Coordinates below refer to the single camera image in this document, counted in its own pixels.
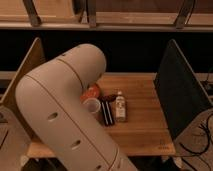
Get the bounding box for wooden shelf rack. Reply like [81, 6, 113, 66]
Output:
[0, 0, 213, 32]

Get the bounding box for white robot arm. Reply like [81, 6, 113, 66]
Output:
[15, 44, 137, 171]

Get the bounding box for black cables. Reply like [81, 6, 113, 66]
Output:
[179, 113, 213, 171]

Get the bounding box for dark red small object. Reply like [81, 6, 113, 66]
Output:
[102, 94, 117, 102]

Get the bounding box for right dark divider panel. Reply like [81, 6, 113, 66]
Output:
[154, 39, 213, 140]

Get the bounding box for left wooden divider panel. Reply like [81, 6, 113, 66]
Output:
[0, 37, 46, 138]

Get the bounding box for black rectangular case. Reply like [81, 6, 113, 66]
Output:
[101, 101, 115, 126]

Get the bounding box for small white bottle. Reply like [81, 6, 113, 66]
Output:
[115, 91, 126, 122]

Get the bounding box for red-orange bowl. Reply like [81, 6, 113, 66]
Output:
[80, 84, 101, 101]

